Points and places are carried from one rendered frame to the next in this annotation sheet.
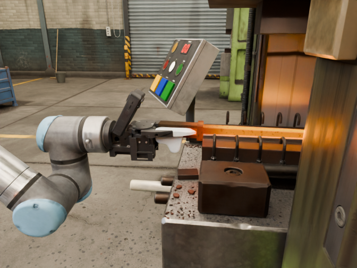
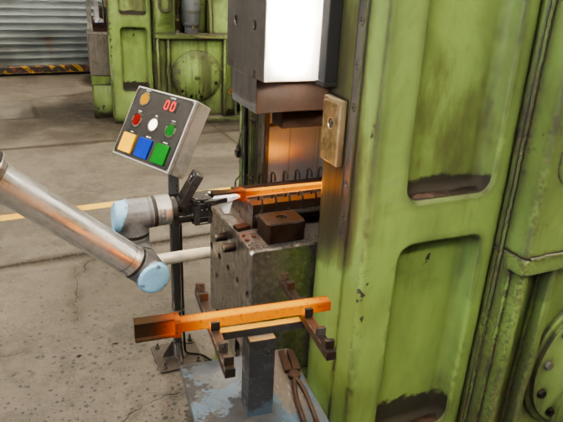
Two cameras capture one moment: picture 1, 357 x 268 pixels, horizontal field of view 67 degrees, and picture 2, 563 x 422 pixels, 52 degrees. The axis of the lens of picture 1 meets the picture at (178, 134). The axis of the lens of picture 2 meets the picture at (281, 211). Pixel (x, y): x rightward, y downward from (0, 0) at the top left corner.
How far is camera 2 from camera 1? 1.23 m
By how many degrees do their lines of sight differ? 30
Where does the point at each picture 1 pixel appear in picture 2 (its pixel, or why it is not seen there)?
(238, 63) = (126, 52)
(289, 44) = not seen: hidden behind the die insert
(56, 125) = (133, 208)
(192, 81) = (188, 142)
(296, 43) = not seen: hidden behind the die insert
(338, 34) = (335, 159)
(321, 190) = (334, 213)
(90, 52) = not seen: outside the picture
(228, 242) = (287, 256)
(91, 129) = (164, 206)
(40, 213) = (160, 271)
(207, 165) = (265, 216)
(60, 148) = (138, 226)
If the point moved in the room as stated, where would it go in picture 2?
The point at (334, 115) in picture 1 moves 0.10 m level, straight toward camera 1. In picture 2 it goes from (336, 183) to (339, 198)
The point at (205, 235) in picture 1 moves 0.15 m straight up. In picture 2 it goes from (276, 256) to (277, 208)
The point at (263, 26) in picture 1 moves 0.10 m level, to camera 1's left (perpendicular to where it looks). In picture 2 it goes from (283, 125) to (254, 127)
